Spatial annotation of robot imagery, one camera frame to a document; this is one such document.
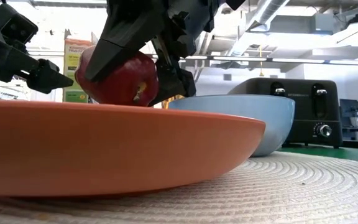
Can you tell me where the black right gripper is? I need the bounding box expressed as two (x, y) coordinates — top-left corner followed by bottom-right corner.
(83, 0), (249, 108)

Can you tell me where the silver smooth ventilation duct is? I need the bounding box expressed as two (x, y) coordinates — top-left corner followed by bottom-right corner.
(227, 0), (291, 58)

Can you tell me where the black four-slot toaster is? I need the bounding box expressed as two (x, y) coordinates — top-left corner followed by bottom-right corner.
(227, 77), (344, 149)

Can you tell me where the light blue bowl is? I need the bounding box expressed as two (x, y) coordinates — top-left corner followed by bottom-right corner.
(168, 94), (296, 158)

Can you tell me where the monitor on desk arm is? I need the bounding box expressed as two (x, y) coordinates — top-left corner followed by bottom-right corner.
(337, 98), (358, 141)

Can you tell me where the ceiling light strip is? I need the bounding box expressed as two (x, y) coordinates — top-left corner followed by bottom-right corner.
(183, 53), (358, 66)

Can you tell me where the white woven round placemat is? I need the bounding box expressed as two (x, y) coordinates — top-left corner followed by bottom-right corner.
(0, 151), (358, 224)

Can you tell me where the red apple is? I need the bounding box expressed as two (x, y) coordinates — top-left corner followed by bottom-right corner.
(74, 44), (160, 108)

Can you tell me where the orange round plate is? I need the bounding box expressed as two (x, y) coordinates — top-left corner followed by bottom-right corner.
(0, 98), (267, 198)

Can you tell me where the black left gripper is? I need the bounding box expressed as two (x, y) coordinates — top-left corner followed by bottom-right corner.
(0, 20), (75, 95)

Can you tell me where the yellow hanging cord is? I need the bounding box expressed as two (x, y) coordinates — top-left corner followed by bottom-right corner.
(258, 45), (265, 78)

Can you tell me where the panda cereal box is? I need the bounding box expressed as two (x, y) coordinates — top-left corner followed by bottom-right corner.
(62, 29), (99, 104)

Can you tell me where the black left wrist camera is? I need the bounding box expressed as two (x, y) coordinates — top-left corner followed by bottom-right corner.
(0, 2), (39, 46)

